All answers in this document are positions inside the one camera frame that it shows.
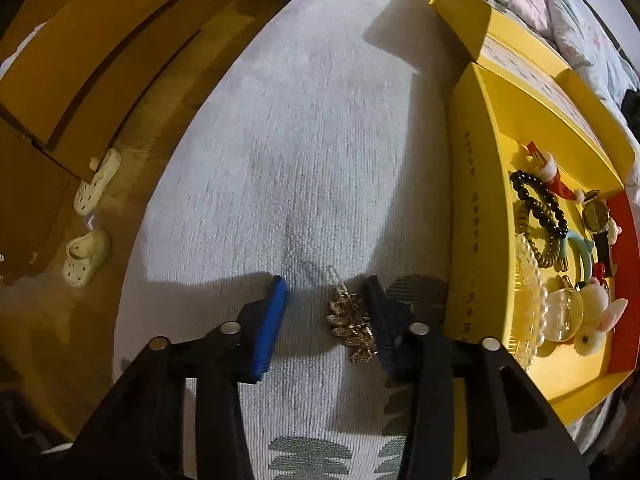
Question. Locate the pink and white quilt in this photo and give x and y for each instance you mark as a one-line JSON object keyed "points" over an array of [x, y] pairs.
{"points": [[575, 25]]}

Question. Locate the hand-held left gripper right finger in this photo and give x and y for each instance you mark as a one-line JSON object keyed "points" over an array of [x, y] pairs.
{"points": [[388, 331]]}

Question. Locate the clear glass ball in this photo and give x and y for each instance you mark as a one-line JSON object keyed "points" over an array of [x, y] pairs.
{"points": [[564, 315]]}

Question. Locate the gold leaf hair clip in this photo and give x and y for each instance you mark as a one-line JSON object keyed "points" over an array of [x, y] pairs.
{"points": [[350, 330]]}

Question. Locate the white plush bunny charm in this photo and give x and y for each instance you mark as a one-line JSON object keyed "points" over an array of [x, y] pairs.
{"points": [[597, 305]]}

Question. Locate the dark clothes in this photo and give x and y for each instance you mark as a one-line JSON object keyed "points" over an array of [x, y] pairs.
{"points": [[631, 110]]}

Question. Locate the yellow cardboard box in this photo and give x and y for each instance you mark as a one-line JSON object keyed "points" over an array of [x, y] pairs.
{"points": [[480, 170]]}

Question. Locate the grey bed sheet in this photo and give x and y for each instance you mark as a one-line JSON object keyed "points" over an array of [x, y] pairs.
{"points": [[310, 160]]}

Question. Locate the cream clog shoe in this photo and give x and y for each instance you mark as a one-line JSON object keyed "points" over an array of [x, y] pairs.
{"points": [[85, 257], [97, 182]]}

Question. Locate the red santa hat hair clip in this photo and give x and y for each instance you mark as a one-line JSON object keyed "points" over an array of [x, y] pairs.
{"points": [[560, 185]]}

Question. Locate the pale green jade bangle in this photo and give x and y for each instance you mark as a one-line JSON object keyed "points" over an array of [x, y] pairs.
{"points": [[582, 250]]}

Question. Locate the wooden wardrobe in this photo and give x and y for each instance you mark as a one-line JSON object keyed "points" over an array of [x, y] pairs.
{"points": [[100, 60]]}

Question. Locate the pearl hair comb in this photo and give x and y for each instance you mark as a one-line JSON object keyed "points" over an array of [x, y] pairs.
{"points": [[530, 300]]}

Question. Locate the small pink plush charm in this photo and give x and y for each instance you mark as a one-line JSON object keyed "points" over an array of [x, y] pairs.
{"points": [[615, 231]]}

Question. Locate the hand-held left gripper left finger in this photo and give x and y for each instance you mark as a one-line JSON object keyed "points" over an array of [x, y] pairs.
{"points": [[270, 330]]}

